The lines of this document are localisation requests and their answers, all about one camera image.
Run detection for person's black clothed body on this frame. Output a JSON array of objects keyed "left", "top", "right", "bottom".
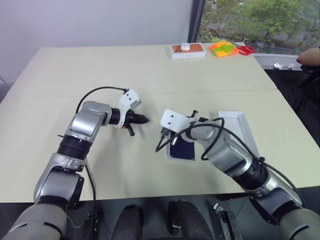
[{"left": 264, "top": 63, "right": 320, "bottom": 152}]

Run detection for black clamp bracket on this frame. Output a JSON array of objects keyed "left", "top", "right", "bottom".
[{"left": 83, "top": 211, "right": 100, "bottom": 240}]

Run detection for colourful toy building blocks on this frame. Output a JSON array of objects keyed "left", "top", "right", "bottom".
[{"left": 208, "top": 40, "right": 240, "bottom": 59}]

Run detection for white windowsill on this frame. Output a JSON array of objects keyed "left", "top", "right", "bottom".
[{"left": 253, "top": 52, "right": 305, "bottom": 72}]

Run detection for dark blue phone box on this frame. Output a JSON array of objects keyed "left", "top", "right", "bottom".
[{"left": 165, "top": 129, "right": 198, "bottom": 164}]

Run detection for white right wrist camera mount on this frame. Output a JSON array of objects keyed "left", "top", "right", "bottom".
[{"left": 160, "top": 108, "right": 195, "bottom": 134}]

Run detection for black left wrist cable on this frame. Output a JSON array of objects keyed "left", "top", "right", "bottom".
[{"left": 76, "top": 86, "right": 129, "bottom": 113}]

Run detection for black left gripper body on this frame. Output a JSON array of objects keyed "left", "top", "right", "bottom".
[{"left": 124, "top": 109, "right": 138, "bottom": 126}]

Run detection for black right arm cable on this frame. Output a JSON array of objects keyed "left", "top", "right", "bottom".
[{"left": 154, "top": 117, "right": 308, "bottom": 209}]

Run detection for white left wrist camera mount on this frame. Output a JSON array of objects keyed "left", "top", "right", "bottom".
[{"left": 113, "top": 87, "right": 143, "bottom": 130}]

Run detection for metal clamp bracket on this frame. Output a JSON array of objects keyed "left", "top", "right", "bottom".
[{"left": 212, "top": 202, "right": 242, "bottom": 240}]

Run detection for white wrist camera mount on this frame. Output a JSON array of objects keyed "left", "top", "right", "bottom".
[
  {"left": 113, "top": 87, "right": 143, "bottom": 130},
  {"left": 160, "top": 108, "right": 195, "bottom": 134}
]

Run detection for white box with cutout insert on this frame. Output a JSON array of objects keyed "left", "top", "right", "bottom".
[{"left": 216, "top": 110, "right": 261, "bottom": 156}]

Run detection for dark window frame post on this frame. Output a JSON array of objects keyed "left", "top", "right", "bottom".
[{"left": 187, "top": 0, "right": 207, "bottom": 45}]

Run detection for orange and white box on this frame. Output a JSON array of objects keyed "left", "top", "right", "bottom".
[{"left": 166, "top": 42, "right": 208, "bottom": 61}]

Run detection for black left elbow cable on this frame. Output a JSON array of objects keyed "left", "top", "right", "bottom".
[{"left": 84, "top": 163, "right": 98, "bottom": 218}]

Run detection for red scissors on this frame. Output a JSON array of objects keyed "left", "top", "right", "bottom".
[{"left": 236, "top": 44, "right": 256, "bottom": 56}]

